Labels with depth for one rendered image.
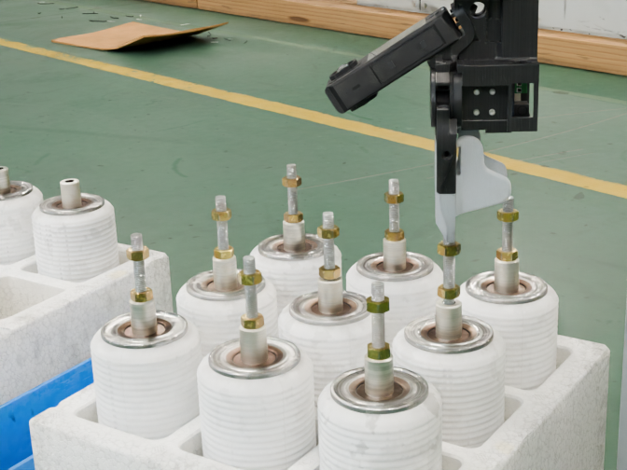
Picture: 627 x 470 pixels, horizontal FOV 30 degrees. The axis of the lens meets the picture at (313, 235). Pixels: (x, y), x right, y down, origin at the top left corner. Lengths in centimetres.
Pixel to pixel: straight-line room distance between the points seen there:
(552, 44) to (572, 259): 155
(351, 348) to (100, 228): 45
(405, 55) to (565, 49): 245
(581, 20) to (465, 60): 249
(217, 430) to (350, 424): 13
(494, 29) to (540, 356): 33
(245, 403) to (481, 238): 109
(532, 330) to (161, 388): 33
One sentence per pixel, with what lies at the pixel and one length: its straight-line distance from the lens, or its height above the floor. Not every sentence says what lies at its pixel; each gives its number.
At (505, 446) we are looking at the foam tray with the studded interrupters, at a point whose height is 18.
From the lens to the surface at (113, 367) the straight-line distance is 101.
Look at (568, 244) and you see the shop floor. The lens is 196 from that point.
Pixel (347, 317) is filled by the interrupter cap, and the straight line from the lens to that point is 103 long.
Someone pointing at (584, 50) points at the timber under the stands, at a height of 5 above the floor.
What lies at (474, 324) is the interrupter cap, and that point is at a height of 25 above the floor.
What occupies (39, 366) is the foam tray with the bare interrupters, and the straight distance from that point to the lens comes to 130.
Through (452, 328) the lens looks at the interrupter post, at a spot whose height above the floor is 26.
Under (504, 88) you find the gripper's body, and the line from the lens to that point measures 91.
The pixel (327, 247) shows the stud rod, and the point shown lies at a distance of 103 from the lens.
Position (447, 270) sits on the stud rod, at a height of 31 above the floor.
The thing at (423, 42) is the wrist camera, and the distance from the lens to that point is 91.
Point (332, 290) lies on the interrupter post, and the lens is 104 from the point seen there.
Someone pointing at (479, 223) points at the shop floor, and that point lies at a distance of 205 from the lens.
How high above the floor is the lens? 66
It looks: 19 degrees down
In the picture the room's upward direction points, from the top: 2 degrees counter-clockwise
